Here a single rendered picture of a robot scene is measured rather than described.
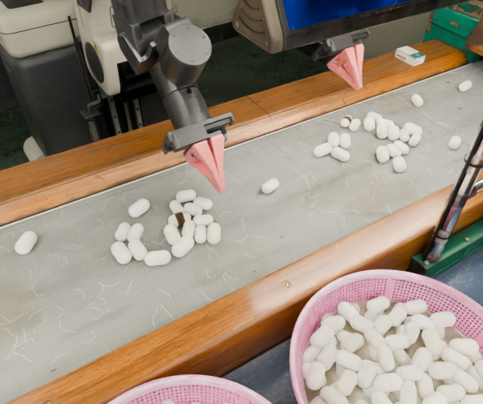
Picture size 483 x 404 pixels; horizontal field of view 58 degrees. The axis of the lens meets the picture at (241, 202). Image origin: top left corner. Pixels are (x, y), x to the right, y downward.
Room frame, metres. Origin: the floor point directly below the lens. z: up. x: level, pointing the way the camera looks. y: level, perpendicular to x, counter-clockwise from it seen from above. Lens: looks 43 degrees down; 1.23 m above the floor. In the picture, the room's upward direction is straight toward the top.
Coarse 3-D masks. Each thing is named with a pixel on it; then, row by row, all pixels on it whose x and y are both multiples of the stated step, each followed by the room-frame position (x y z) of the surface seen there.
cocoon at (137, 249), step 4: (132, 240) 0.42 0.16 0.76; (136, 240) 0.42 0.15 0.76; (128, 244) 0.41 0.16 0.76; (132, 244) 0.41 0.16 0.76; (136, 244) 0.41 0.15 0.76; (140, 244) 0.41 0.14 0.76; (128, 248) 0.41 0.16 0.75; (132, 248) 0.40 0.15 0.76; (136, 248) 0.40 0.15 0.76; (140, 248) 0.40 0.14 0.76; (144, 248) 0.41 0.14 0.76; (132, 252) 0.40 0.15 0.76; (136, 252) 0.40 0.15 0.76; (140, 252) 0.40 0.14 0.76; (144, 252) 0.40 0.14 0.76; (136, 256) 0.39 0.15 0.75; (140, 256) 0.39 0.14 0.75; (144, 256) 0.40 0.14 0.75; (140, 260) 0.39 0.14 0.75
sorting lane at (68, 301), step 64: (320, 128) 0.74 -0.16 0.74; (448, 128) 0.74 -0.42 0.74; (128, 192) 0.54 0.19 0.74; (256, 192) 0.54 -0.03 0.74; (320, 192) 0.54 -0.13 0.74; (384, 192) 0.54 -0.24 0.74; (0, 256) 0.41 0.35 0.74; (64, 256) 0.41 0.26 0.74; (192, 256) 0.41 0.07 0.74; (256, 256) 0.41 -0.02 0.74; (0, 320) 0.30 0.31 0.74; (64, 320) 0.30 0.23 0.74; (128, 320) 0.30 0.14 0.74; (0, 384) 0.22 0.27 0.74
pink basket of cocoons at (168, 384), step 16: (144, 384) 0.20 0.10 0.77; (160, 384) 0.21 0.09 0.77; (176, 384) 0.21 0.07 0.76; (192, 384) 0.21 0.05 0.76; (208, 384) 0.21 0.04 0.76; (224, 384) 0.21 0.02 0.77; (112, 400) 0.19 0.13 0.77; (128, 400) 0.19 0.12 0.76; (144, 400) 0.19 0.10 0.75; (160, 400) 0.20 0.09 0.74; (176, 400) 0.20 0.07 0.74; (192, 400) 0.20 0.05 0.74; (208, 400) 0.20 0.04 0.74; (224, 400) 0.20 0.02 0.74; (240, 400) 0.19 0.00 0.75; (256, 400) 0.19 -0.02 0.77
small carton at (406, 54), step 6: (402, 48) 1.01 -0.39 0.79; (408, 48) 1.01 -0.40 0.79; (396, 54) 1.01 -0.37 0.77; (402, 54) 0.99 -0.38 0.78; (408, 54) 0.98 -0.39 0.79; (414, 54) 0.98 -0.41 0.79; (420, 54) 0.98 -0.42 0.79; (402, 60) 0.99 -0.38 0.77; (408, 60) 0.97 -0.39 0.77; (414, 60) 0.96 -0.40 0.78; (420, 60) 0.97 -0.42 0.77
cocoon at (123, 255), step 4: (112, 244) 0.41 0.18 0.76; (116, 244) 0.41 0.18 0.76; (120, 244) 0.41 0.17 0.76; (124, 244) 0.41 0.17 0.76; (112, 248) 0.40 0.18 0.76; (116, 248) 0.40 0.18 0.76; (120, 248) 0.40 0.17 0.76; (124, 248) 0.40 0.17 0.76; (112, 252) 0.40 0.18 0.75; (116, 252) 0.40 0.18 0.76; (120, 252) 0.39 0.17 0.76; (124, 252) 0.39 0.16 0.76; (128, 252) 0.40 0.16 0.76; (116, 256) 0.39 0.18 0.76; (120, 256) 0.39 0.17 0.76; (124, 256) 0.39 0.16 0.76; (128, 256) 0.39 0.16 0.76; (120, 260) 0.39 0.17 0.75; (124, 260) 0.39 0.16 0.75; (128, 260) 0.39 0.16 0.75
